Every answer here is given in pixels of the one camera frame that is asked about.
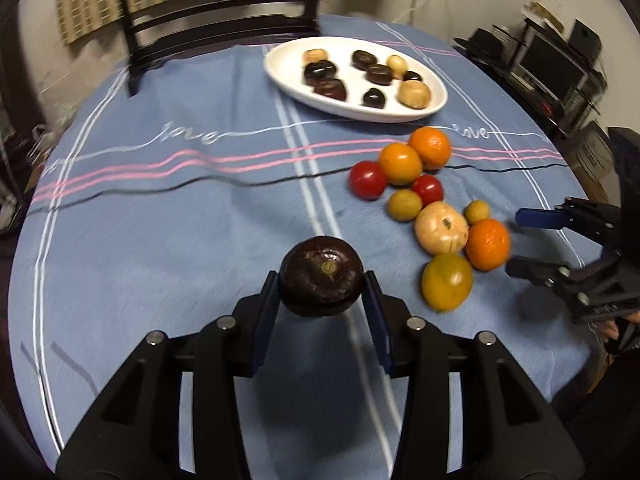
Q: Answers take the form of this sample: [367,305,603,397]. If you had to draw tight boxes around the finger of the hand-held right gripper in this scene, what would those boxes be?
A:
[506,256,640,324]
[516,198,621,248]

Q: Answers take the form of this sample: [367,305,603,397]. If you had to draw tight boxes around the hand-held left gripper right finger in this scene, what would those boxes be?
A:
[364,270,586,480]

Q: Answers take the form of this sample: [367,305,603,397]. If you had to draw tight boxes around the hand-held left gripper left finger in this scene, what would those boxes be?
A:
[55,271,281,480]

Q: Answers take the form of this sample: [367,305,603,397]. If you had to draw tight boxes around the orange mandarin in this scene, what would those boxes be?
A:
[409,126,452,170]
[465,218,512,272]

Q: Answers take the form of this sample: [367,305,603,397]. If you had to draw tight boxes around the small yellow-green longan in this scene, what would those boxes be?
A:
[387,189,423,222]
[465,200,490,226]

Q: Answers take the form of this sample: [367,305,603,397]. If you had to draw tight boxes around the large dark brown water chestnut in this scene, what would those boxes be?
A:
[278,236,365,318]

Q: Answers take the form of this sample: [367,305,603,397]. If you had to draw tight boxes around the green-tinged yellow mandarin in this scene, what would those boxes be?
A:
[421,253,474,311]

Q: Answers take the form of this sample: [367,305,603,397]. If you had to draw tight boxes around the red cherry tomato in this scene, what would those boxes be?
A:
[411,175,445,206]
[349,161,388,201]

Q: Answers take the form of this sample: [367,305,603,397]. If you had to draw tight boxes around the small orange tomato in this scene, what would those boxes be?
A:
[377,143,424,186]

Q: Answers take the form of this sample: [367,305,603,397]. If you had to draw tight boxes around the white round plate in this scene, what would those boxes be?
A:
[263,36,448,123]

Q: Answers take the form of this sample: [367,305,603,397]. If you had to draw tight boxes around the group of dark chestnuts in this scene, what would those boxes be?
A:
[304,50,425,109]

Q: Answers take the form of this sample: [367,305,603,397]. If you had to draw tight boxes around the person's right hand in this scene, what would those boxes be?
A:
[597,310,640,343]

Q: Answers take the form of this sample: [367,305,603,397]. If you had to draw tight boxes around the brown cardboard box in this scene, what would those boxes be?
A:
[565,122,621,201]

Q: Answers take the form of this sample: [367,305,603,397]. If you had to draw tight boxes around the blue striped tablecloth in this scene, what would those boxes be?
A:
[7,12,606,480]

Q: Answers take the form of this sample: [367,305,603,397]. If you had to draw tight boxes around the black computer monitor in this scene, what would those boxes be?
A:
[520,32,591,96]

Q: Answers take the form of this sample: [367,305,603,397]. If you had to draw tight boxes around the black desk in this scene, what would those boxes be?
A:
[452,25,608,136]

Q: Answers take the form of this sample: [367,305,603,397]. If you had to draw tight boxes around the beige checked curtain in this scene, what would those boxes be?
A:
[52,0,401,46]

